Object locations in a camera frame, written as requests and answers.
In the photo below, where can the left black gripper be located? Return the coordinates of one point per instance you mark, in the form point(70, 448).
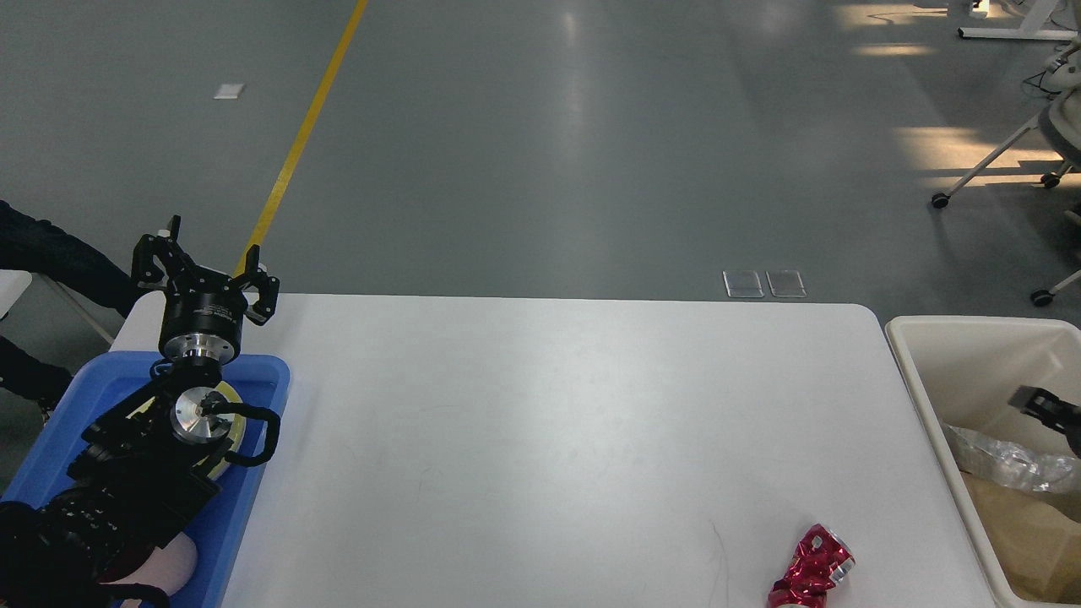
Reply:
point(194, 323)

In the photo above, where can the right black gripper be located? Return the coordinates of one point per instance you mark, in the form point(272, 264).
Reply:
point(1051, 411)

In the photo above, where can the aluminium foil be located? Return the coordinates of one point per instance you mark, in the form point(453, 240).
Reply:
point(1010, 464)

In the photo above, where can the brown paper bag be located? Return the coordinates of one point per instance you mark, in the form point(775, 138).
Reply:
point(1036, 545)

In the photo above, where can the yellow plastic plate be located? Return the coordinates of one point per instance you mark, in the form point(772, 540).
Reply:
point(196, 437)

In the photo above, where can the red shiny wrapper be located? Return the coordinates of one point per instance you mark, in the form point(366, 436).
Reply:
point(821, 561)

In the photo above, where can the pink mug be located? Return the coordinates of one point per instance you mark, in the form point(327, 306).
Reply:
point(168, 569)

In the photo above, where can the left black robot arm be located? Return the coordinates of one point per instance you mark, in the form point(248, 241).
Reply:
point(146, 470)

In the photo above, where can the beige waste bin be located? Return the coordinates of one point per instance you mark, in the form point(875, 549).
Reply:
point(962, 371)

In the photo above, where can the white floor marker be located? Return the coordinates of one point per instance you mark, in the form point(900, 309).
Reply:
point(229, 91)

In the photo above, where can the dark clothed person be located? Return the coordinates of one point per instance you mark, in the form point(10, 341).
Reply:
point(40, 247)

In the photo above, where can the clear floor plate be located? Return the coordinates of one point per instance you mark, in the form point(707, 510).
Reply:
point(740, 284)
point(786, 284)

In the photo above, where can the white desk frame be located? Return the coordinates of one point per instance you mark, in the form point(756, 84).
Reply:
point(1033, 27)

